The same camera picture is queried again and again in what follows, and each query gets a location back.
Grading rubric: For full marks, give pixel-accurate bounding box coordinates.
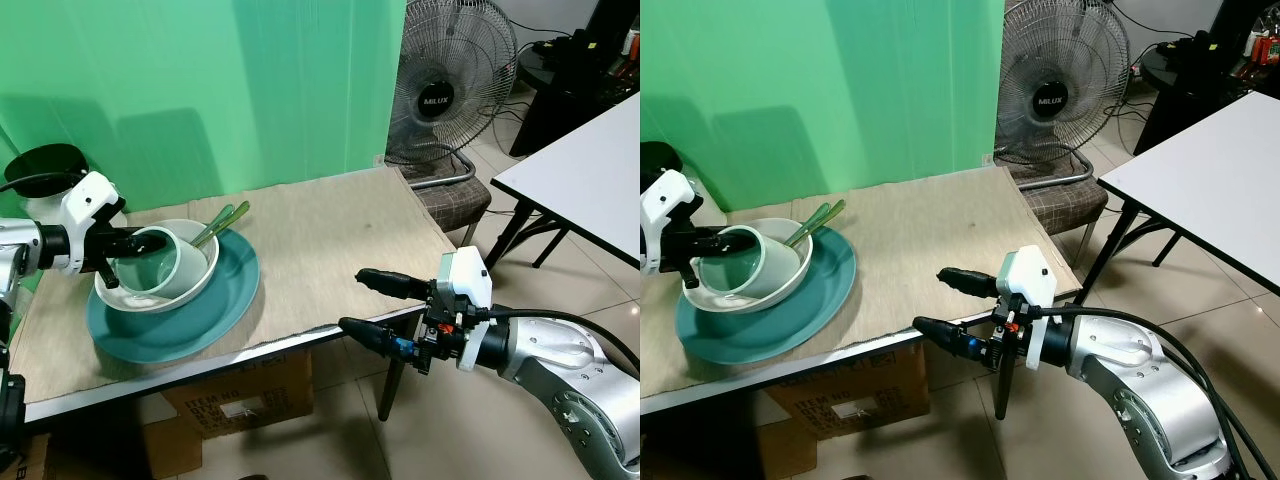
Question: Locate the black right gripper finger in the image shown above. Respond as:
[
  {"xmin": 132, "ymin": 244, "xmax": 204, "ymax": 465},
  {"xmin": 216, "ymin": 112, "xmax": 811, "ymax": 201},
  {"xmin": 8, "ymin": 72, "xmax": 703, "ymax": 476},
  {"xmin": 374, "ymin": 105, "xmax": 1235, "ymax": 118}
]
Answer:
[
  {"xmin": 338, "ymin": 316, "xmax": 422, "ymax": 360},
  {"xmin": 356, "ymin": 267, "xmax": 434, "ymax": 301},
  {"xmin": 936, "ymin": 265, "xmax": 1002, "ymax": 299},
  {"xmin": 912, "ymin": 315, "xmax": 992, "ymax": 362}
]

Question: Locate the pale green cup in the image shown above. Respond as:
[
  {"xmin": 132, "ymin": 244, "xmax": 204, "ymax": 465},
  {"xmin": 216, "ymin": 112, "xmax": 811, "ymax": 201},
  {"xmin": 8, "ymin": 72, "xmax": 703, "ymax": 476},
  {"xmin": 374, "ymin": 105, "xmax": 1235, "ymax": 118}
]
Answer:
[
  {"xmin": 112, "ymin": 227, "xmax": 210, "ymax": 300},
  {"xmin": 697, "ymin": 226, "xmax": 802, "ymax": 300}
]

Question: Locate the white ceramic bowl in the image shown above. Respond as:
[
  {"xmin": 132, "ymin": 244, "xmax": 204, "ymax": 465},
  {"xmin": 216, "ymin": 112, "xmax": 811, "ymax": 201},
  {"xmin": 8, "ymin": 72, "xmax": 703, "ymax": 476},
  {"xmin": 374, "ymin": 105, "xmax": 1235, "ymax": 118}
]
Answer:
[
  {"xmin": 683, "ymin": 218, "xmax": 814, "ymax": 316},
  {"xmin": 94, "ymin": 219, "xmax": 220, "ymax": 315}
]

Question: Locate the beige woven table cloth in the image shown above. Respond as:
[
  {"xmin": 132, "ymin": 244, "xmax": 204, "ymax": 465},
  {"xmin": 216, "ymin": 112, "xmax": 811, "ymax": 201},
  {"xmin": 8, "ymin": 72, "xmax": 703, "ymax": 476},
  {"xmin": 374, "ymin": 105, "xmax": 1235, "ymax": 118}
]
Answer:
[
  {"xmin": 8, "ymin": 165, "xmax": 457, "ymax": 403},
  {"xmin": 640, "ymin": 164, "xmax": 1084, "ymax": 401}
]

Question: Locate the light green spoon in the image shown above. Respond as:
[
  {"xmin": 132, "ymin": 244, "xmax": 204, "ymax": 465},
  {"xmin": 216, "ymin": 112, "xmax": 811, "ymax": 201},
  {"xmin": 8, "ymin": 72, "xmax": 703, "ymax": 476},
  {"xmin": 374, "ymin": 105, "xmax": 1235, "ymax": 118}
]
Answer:
[
  {"xmin": 785, "ymin": 203, "xmax": 831, "ymax": 247},
  {"xmin": 190, "ymin": 205, "xmax": 235, "ymax": 248}
]

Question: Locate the black round dish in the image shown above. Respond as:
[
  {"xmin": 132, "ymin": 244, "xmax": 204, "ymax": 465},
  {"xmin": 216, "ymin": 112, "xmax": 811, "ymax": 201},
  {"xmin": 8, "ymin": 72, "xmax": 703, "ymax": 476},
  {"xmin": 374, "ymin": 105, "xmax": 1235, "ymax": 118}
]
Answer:
[
  {"xmin": 640, "ymin": 141, "xmax": 684, "ymax": 189},
  {"xmin": 4, "ymin": 143, "xmax": 92, "ymax": 198}
]

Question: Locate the teal round plate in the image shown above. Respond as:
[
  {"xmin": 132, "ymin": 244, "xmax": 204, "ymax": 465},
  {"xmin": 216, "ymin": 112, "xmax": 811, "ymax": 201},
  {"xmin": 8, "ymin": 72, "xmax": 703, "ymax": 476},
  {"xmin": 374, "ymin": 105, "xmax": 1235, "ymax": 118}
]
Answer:
[
  {"xmin": 86, "ymin": 228, "xmax": 261, "ymax": 365},
  {"xmin": 676, "ymin": 226, "xmax": 858, "ymax": 366}
]

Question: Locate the brown checkered chair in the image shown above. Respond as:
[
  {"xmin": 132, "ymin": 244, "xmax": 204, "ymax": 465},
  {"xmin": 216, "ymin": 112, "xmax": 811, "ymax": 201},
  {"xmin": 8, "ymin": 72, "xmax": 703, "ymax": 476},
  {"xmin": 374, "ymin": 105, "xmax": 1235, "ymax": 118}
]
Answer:
[
  {"xmin": 1008, "ymin": 160, "xmax": 1110, "ymax": 263},
  {"xmin": 404, "ymin": 163, "xmax": 494, "ymax": 251}
]

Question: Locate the brown cardboard box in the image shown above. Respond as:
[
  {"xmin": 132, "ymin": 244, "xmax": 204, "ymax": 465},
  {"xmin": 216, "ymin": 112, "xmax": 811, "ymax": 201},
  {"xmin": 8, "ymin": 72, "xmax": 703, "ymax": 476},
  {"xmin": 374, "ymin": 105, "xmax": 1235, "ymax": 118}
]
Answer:
[
  {"xmin": 760, "ymin": 343, "xmax": 928, "ymax": 479},
  {"xmin": 138, "ymin": 348, "xmax": 317, "ymax": 479}
]

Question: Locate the olive green spoon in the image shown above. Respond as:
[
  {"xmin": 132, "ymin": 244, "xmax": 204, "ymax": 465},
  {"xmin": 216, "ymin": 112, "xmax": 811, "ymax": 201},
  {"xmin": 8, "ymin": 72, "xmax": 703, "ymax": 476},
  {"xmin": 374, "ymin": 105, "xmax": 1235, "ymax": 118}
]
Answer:
[
  {"xmin": 797, "ymin": 199, "xmax": 847, "ymax": 246},
  {"xmin": 200, "ymin": 201, "xmax": 251, "ymax": 247}
]

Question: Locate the white folding table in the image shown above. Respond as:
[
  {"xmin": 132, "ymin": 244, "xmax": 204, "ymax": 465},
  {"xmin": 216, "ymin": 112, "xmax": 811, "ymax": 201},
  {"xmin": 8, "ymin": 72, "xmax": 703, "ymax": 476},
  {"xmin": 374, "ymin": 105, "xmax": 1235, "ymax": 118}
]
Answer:
[
  {"xmin": 1076, "ymin": 90, "xmax": 1280, "ymax": 301},
  {"xmin": 484, "ymin": 92, "xmax": 641, "ymax": 273}
]

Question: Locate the green backdrop cloth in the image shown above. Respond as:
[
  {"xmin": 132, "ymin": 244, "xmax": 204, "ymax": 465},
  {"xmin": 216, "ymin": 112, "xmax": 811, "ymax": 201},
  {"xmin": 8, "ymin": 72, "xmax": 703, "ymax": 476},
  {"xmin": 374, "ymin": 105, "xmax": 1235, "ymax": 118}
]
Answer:
[
  {"xmin": 640, "ymin": 0, "xmax": 1007, "ymax": 213},
  {"xmin": 0, "ymin": 0, "xmax": 409, "ymax": 216}
]

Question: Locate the black side cabinet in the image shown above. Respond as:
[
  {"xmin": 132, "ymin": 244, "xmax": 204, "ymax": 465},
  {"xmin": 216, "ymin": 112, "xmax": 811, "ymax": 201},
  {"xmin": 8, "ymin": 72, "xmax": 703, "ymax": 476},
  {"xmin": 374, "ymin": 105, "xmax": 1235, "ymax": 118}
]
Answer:
[
  {"xmin": 509, "ymin": 0, "xmax": 641, "ymax": 158},
  {"xmin": 1134, "ymin": 0, "xmax": 1280, "ymax": 156}
]

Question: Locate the black standing fan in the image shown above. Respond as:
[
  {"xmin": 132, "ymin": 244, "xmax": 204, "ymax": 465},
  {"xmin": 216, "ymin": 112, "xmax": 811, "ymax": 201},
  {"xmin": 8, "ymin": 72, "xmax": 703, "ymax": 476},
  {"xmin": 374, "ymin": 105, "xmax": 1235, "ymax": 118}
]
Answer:
[
  {"xmin": 384, "ymin": 0, "xmax": 519, "ymax": 191},
  {"xmin": 994, "ymin": 0, "xmax": 1130, "ymax": 187}
]

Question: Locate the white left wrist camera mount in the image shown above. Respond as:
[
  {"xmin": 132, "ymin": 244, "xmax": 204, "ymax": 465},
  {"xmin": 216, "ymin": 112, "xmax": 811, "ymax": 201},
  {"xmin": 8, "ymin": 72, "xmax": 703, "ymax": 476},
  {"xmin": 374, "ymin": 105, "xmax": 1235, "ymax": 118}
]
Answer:
[
  {"xmin": 58, "ymin": 171, "xmax": 127, "ymax": 233},
  {"xmin": 643, "ymin": 168, "xmax": 714, "ymax": 233}
]

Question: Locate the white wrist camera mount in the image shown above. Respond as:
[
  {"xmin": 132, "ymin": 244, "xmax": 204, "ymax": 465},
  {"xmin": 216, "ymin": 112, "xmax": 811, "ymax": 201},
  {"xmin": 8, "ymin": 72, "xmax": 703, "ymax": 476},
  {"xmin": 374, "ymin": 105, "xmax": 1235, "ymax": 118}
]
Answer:
[
  {"xmin": 997, "ymin": 244, "xmax": 1060, "ymax": 370},
  {"xmin": 58, "ymin": 171, "xmax": 127, "ymax": 233},
  {"xmin": 643, "ymin": 168, "xmax": 714, "ymax": 233},
  {"xmin": 434, "ymin": 247, "xmax": 495, "ymax": 374}
]

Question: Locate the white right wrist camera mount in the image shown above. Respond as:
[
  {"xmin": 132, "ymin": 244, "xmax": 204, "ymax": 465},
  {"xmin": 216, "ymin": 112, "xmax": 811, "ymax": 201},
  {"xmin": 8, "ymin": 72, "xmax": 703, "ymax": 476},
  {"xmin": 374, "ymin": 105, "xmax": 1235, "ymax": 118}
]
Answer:
[
  {"xmin": 997, "ymin": 244, "xmax": 1060, "ymax": 370},
  {"xmin": 434, "ymin": 247, "xmax": 495, "ymax": 374}
]

